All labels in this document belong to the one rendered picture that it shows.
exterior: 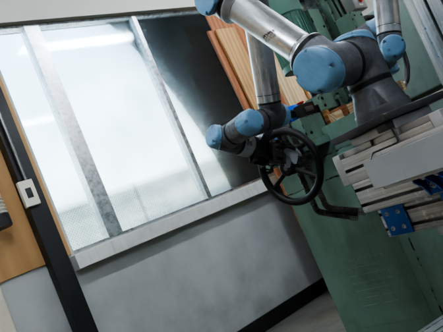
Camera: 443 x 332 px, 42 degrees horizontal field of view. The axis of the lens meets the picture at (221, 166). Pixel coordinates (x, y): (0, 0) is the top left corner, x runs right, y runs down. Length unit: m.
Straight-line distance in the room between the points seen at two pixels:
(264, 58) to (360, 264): 0.91
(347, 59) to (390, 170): 0.30
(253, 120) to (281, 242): 2.22
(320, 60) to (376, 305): 1.16
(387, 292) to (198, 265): 1.43
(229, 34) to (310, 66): 2.64
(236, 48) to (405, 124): 2.63
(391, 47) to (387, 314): 1.01
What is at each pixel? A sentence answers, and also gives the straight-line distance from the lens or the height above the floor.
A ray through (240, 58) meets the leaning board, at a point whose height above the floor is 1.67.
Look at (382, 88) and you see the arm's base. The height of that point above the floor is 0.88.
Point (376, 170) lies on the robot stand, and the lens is 1.39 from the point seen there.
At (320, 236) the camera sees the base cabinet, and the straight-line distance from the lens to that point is 2.33.
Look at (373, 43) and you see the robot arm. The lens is 1.58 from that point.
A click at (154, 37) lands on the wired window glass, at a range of 3.92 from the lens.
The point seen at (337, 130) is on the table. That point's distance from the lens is 2.16.
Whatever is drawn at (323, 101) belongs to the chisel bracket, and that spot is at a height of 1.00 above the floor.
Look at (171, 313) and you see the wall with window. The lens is 3.25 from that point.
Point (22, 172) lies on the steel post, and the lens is 2.95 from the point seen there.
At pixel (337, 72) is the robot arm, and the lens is 1.43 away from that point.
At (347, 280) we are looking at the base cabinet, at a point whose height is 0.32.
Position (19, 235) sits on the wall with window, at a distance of 2.95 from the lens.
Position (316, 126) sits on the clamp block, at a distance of 2.19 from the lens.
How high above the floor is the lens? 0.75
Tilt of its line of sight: 4 degrees up
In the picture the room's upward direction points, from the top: 23 degrees counter-clockwise
